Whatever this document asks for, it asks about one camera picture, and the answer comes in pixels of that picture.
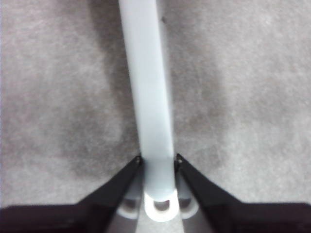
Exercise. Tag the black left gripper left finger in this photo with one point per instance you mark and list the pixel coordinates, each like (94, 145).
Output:
(73, 218)

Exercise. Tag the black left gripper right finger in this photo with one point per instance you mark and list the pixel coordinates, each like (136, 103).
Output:
(243, 218)

